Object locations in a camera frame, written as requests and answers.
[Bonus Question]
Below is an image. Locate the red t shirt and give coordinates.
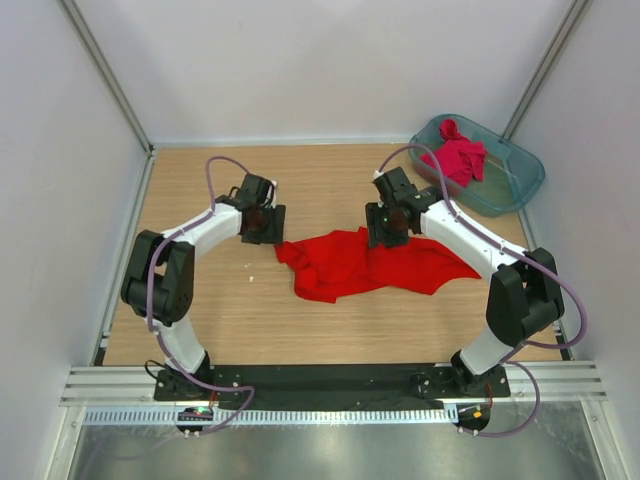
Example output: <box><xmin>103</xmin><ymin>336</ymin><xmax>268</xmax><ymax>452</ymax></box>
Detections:
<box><xmin>274</xmin><ymin>227</ymin><xmax>480</xmax><ymax>303</ymax></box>

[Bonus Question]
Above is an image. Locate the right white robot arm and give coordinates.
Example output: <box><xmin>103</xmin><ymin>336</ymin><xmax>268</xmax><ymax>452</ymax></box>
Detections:
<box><xmin>365</xmin><ymin>167</ymin><xmax>564</xmax><ymax>396</ymax></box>

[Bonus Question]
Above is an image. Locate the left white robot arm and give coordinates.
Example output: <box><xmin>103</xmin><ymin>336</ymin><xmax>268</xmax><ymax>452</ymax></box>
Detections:
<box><xmin>120</xmin><ymin>173</ymin><xmax>286</xmax><ymax>400</ymax></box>

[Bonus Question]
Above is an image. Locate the magenta t shirt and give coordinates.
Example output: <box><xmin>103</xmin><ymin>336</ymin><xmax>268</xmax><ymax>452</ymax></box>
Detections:
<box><xmin>431</xmin><ymin>118</ymin><xmax>488</xmax><ymax>188</ymax></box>

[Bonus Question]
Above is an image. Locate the teal plastic bin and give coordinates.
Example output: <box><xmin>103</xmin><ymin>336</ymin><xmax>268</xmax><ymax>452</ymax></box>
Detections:
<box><xmin>409</xmin><ymin>114</ymin><xmax>545</xmax><ymax>217</ymax></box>

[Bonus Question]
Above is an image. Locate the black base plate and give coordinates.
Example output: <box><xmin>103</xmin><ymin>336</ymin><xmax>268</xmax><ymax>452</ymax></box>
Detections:
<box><xmin>152</xmin><ymin>362</ymin><xmax>512</xmax><ymax>412</ymax></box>

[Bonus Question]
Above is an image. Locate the white slotted cable duct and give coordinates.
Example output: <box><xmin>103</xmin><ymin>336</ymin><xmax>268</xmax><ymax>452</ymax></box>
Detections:
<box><xmin>83</xmin><ymin>404</ymin><xmax>458</xmax><ymax>427</ymax></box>

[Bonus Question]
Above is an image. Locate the aluminium front rail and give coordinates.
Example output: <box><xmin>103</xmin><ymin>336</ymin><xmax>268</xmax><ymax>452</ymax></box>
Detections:
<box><xmin>61</xmin><ymin>361</ymin><xmax>606</xmax><ymax>411</ymax></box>

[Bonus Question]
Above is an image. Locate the right aluminium corner post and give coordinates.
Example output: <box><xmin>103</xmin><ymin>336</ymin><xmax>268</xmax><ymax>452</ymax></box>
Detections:
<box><xmin>502</xmin><ymin>0</ymin><xmax>593</xmax><ymax>140</ymax></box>

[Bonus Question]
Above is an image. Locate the aluminium corner post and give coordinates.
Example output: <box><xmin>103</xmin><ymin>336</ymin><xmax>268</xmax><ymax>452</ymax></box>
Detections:
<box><xmin>57</xmin><ymin>0</ymin><xmax>154</xmax><ymax>156</ymax></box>
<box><xmin>502</xmin><ymin>0</ymin><xmax>593</xmax><ymax>140</ymax></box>

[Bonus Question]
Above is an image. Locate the left aluminium corner post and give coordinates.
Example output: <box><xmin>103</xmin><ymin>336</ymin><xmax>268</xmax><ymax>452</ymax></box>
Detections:
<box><xmin>57</xmin><ymin>0</ymin><xmax>154</xmax><ymax>156</ymax></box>

